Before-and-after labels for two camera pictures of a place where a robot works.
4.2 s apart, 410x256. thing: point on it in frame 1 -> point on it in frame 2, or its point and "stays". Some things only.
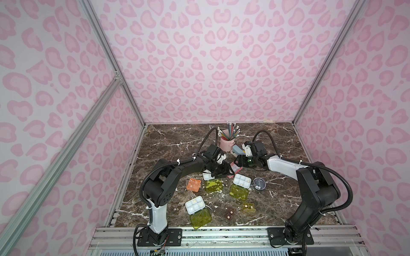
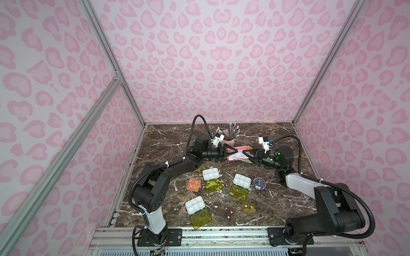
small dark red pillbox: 230,213 stays
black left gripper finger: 229,169 -> 228,153
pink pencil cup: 226,145 stays
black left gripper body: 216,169 -> 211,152
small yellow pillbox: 249,207 stays
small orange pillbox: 194,185 stays
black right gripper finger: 239,160 -> 253,159
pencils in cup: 233,130 stays
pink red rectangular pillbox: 235,169 -> 238,155
